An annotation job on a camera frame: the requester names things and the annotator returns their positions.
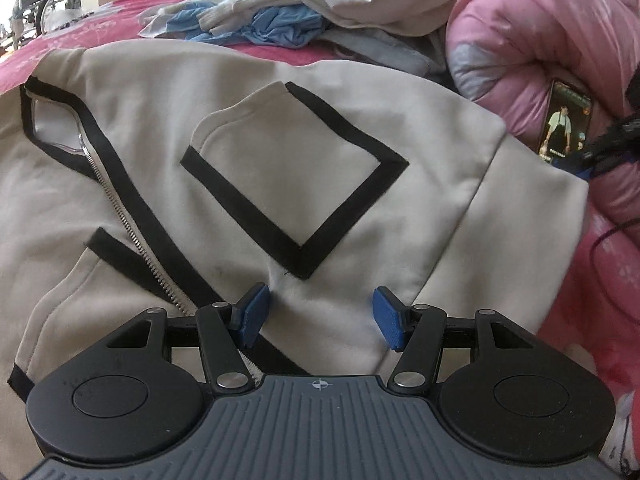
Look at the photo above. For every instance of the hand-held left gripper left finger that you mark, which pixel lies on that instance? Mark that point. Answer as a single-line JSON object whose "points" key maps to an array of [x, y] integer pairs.
{"points": [[252, 312]]}

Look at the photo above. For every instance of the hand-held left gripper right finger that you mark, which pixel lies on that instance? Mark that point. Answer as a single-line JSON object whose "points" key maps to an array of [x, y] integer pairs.
{"points": [[390, 317]]}

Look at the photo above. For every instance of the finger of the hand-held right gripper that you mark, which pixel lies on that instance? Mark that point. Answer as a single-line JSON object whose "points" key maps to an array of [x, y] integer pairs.
{"points": [[607, 140]]}

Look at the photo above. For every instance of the beige jacket with black trim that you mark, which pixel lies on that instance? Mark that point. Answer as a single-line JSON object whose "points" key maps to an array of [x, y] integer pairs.
{"points": [[250, 185]]}

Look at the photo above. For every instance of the blue garment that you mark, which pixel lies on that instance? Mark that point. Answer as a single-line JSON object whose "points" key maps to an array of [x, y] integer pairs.
{"points": [[285, 25]]}

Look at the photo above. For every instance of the smartphone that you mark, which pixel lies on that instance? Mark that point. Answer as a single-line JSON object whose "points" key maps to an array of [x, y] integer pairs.
{"points": [[562, 120]]}

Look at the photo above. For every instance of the pink quilt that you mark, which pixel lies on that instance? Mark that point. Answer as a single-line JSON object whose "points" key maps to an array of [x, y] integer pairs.
{"points": [[525, 35]]}

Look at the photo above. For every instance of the pink floral blanket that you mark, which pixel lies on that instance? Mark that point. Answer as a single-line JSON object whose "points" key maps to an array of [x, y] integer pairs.
{"points": [[75, 30]]}

